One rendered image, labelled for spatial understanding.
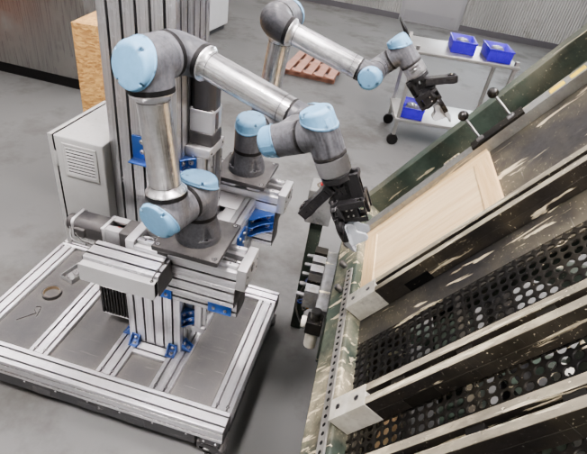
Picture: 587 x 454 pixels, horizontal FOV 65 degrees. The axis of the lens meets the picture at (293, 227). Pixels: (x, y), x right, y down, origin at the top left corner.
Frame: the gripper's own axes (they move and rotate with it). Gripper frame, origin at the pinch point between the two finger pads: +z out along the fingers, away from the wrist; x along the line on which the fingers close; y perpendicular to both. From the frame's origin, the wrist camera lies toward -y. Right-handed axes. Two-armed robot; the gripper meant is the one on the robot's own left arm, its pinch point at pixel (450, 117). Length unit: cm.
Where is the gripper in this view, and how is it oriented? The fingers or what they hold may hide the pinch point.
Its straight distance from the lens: 183.3
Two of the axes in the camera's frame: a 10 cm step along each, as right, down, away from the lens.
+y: -8.0, 4.8, 3.6
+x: -1.1, 4.7, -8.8
